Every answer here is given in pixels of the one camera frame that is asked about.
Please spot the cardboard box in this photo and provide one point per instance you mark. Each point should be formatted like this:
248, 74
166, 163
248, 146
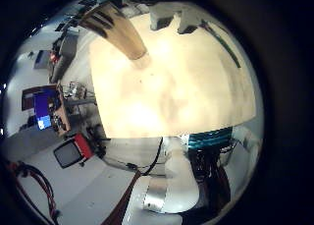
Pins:
42, 59

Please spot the wooden office desk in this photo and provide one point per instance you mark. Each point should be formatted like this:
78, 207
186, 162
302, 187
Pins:
62, 120

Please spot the black mesh red seat chair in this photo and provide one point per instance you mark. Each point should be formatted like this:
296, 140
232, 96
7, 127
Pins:
70, 154

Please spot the tall gold cylinder vase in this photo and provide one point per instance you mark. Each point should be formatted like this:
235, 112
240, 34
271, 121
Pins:
121, 31

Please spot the computer monitor purple screen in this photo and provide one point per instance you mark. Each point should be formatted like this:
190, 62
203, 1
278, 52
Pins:
42, 108

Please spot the teal striped strip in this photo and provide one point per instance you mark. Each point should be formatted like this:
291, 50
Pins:
209, 140

